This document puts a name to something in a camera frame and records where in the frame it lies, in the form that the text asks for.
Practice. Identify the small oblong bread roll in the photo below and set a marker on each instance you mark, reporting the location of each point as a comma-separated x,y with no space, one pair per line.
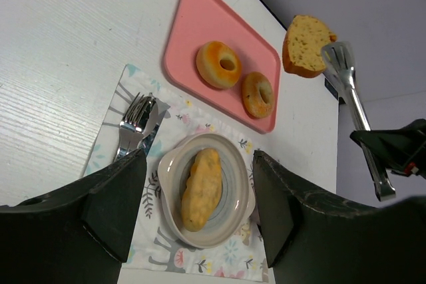
203,190

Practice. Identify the metal tongs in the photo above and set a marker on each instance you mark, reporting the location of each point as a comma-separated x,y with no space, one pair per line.
339,60

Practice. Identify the beige ceramic bowl plate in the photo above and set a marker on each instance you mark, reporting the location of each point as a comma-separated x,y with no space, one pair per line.
237,200

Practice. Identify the floral placemat cloth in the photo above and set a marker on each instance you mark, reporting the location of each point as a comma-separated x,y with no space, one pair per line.
153,246

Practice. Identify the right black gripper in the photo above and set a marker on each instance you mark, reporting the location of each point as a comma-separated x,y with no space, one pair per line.
402,151

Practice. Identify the glazed donut left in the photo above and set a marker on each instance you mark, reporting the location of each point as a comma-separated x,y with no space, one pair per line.
218,65

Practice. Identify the glazed donut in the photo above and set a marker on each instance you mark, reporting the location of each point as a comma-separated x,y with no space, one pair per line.
218,65
257,95

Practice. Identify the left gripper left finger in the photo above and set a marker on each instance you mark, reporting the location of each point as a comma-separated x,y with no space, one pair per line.
79,233

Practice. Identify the silver knife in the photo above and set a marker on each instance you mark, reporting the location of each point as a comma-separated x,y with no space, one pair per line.
147,143

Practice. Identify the silver fork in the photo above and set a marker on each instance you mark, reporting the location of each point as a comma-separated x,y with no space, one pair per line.
127,128

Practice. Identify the pink rectangular tray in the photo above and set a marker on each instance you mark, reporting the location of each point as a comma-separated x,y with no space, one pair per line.
199,21

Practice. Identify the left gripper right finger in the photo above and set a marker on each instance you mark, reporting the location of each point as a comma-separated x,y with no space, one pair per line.
314,236

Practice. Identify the glazed donut right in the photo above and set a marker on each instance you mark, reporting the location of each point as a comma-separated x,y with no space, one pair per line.
257,95

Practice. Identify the yellow bread slice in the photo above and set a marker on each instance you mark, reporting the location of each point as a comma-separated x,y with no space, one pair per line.
301,51

